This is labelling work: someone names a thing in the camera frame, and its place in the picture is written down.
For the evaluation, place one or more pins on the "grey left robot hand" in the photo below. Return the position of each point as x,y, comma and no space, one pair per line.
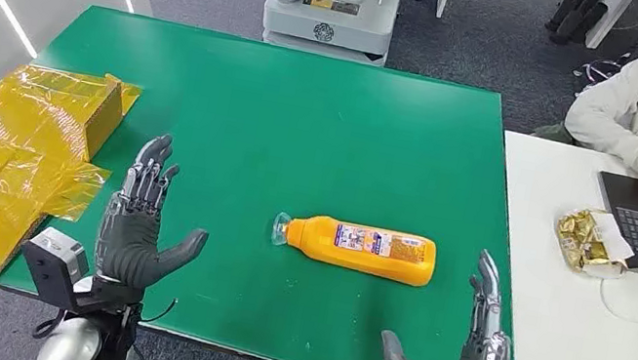
127,243

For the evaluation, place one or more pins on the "orange detergent bottle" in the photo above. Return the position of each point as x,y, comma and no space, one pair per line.
364,259

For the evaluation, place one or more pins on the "grey robot base machine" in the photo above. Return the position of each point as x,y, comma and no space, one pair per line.
328,16

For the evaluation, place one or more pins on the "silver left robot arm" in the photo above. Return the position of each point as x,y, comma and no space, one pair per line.
69,348

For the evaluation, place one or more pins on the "yellow taped cardboard box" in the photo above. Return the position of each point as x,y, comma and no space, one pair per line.
3,149

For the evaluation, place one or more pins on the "gold foil snack packet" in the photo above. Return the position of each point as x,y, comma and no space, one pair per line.
584,241

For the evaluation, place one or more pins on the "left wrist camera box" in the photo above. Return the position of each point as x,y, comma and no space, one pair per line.
52,263

